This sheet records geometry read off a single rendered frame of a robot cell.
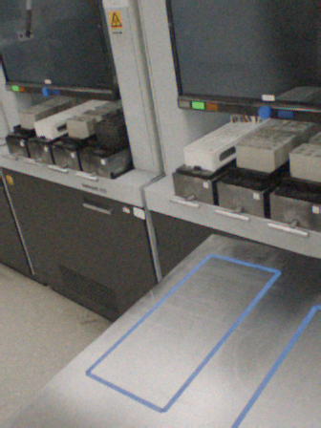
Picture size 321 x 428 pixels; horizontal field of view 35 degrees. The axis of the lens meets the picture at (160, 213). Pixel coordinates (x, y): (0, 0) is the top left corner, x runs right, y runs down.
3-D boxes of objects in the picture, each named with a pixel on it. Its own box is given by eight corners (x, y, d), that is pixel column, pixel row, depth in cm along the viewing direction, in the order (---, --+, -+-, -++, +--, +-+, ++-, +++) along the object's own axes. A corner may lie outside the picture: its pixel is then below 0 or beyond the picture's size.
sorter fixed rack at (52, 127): (97, 114, 202) (95, 98, 199) (115, 116, 195) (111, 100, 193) (37, 139, 184) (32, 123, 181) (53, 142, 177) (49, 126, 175)
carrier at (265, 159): (280, 170, 124) (279, 147, 121) (275, 174, 123) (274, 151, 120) (240, 163, 131) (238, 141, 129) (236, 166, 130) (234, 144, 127)
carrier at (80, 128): (95, 138, 170) (91, 120, 167) (90, 139, 169) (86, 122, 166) (73, 134, 177) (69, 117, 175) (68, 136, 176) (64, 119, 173)
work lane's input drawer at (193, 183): (297, 118, 182) (297, 94, 177) (333, 122, 173) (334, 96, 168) (163, 203, 137) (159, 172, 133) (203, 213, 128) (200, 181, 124)
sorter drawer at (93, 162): (209, 109, 208) (206, 88, 204) (237, 112, 199) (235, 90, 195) (73, 178, 164) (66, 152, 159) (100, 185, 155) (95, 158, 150)
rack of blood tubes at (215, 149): (246, 133, 156) (245, 114, 153) (274, 137, 150) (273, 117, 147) (184, 169, 138) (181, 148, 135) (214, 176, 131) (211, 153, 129)
